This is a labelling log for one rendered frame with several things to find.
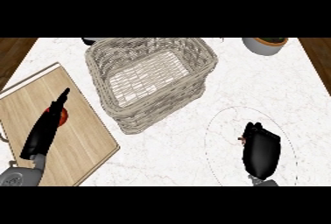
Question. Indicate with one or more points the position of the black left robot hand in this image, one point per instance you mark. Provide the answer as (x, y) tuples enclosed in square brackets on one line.
[(43, 131)]

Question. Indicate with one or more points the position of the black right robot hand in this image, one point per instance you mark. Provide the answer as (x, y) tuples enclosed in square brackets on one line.
[(260, 151)]

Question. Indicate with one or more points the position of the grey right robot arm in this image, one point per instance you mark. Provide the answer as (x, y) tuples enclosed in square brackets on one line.
[(263, 182)]

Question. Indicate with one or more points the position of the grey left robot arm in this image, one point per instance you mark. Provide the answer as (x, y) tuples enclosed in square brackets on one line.
[(24, 173)]

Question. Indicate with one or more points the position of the small cupcake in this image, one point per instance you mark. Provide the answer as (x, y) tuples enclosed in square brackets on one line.
[(242, 140)]

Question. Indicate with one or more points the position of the white marble round placemat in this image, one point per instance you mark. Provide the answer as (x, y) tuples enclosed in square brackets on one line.
[(223, 140)]

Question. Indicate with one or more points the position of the grey wicker basket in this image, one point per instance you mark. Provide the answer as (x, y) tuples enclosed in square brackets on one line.
[(148, 81)]

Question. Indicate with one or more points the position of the pale wooden cutting board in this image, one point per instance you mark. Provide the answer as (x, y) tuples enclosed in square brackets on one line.
[(52, 128)]

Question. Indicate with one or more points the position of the red round fruit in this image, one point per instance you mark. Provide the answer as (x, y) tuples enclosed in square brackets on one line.
[(62, 117)]

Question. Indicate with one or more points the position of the dark round object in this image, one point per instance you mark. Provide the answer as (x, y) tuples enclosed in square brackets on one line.
[(89, 40)]

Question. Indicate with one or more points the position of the grey plant pot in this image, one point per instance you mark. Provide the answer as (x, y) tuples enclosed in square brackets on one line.
[(263, 45)]

